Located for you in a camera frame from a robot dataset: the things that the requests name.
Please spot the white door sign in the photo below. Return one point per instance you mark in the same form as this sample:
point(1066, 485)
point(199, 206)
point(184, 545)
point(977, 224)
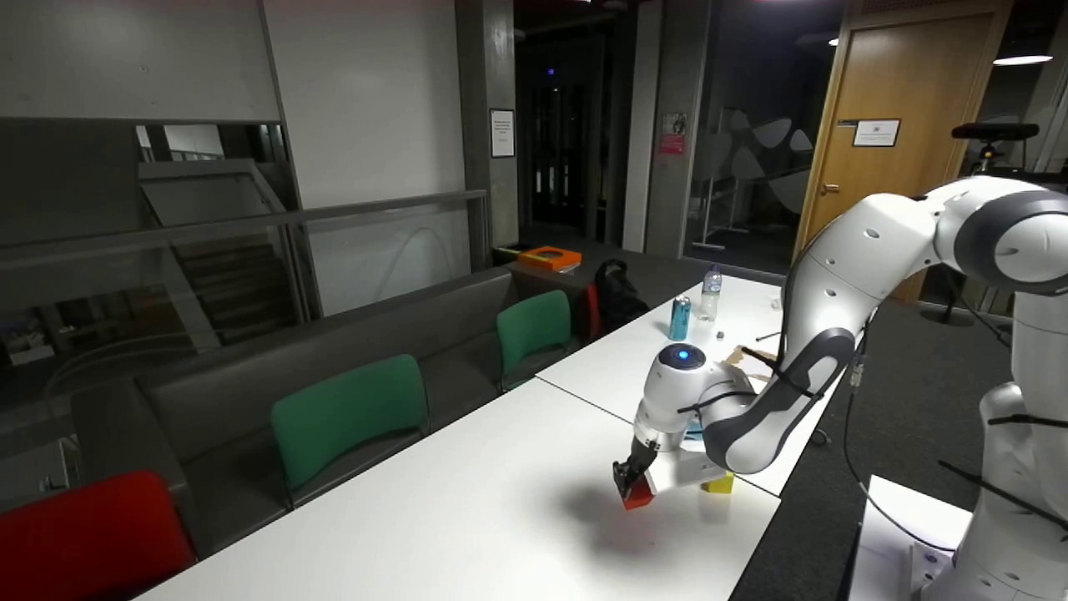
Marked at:
point(875, 132)

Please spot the orange cube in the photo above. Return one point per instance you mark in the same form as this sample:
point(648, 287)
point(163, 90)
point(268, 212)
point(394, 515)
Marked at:
point(639, 494)

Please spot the ceiling light strip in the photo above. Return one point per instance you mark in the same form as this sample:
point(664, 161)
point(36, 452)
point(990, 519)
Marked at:
point(1021, 60)

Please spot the green chair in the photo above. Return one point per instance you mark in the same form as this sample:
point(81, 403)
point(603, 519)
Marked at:
point(345, 412)
point(535, 329)

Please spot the red chair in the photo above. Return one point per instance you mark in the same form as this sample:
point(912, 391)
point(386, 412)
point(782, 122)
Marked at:
point(88, 539)

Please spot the yellow cube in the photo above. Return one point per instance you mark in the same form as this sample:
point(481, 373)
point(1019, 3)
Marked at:
point(718, 485)

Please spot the red wall sign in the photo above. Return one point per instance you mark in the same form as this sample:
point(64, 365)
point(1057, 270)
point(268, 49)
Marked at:
point(673, 145)

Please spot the orange box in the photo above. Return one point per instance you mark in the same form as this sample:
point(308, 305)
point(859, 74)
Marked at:
point(550, 259)

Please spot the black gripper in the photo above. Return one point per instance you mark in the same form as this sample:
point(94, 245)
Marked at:
point(648, 447)

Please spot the wooden door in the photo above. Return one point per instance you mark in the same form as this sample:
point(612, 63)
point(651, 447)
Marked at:
point(912, 79)

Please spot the clear water bottle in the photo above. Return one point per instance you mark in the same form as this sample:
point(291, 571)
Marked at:
point(709, 305)

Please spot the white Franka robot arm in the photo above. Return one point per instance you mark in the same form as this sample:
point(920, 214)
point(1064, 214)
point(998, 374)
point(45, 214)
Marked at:
point(869, 267)

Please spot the white robot stand table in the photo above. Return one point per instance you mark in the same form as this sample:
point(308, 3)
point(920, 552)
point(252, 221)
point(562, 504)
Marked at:
point(905, 535)

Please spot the grey sofa bench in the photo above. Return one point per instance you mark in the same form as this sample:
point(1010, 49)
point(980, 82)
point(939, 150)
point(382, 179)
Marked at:
point(223, 388)

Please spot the black stereo camera bar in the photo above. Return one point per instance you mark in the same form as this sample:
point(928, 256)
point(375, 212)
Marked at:
point(992, 132)

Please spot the black backpack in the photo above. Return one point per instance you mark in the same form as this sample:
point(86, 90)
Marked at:
point(614, 297)

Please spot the white paper notice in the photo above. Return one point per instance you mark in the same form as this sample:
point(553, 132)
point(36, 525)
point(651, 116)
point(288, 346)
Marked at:
point(503, 132)

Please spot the dark interior window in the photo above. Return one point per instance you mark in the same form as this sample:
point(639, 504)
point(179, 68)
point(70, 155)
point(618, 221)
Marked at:
point(110, 256)

